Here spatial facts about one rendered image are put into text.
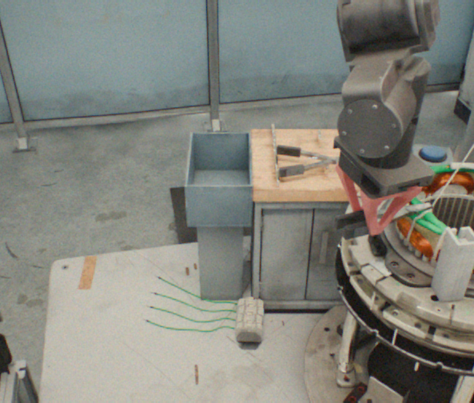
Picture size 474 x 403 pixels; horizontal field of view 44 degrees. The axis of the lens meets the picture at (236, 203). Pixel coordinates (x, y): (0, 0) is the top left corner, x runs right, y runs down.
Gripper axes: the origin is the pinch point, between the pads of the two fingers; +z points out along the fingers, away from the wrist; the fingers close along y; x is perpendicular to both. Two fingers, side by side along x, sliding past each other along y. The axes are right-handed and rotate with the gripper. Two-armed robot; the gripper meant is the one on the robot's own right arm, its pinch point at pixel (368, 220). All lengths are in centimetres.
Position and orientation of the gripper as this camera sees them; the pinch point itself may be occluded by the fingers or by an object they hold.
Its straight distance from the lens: 70.3
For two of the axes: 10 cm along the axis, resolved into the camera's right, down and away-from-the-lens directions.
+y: 3.8, 5.7, -7.3
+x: 9.2, -2.2, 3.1
